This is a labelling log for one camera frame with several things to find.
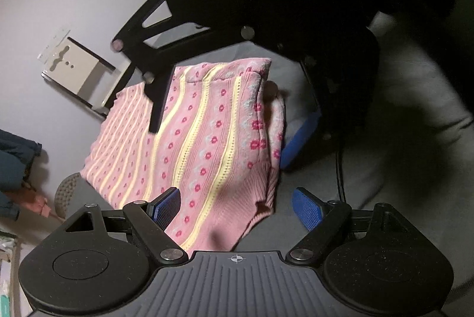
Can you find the grey woven basket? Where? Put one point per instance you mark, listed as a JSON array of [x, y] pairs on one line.
[[64, 193]]

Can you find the dark teal hanging jacket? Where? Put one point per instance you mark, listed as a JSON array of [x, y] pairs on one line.
[[17, 157]]

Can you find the white black wooden chair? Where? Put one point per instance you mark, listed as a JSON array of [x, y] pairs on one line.
[[80, 73]]

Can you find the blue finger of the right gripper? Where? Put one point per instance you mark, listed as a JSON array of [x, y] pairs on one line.
[[157, 78], [298, 141]]

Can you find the pink striped knit sweater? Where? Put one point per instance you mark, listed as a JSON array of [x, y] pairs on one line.
[[218, 143]]

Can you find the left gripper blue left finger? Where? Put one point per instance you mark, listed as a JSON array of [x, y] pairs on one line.
[[163, 209]]

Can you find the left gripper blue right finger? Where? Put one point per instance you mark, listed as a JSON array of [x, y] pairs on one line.
[[310, 210]]

